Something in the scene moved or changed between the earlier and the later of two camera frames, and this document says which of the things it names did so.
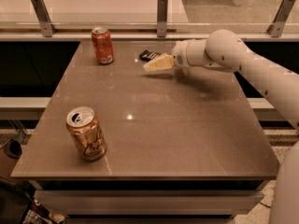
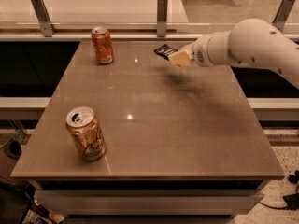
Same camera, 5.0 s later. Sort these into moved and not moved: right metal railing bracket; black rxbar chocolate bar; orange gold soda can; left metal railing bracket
Moved: black rxbar chocolate bar
Not moved: left metal railing bracket; orange gold soda can; right metal railing bracket
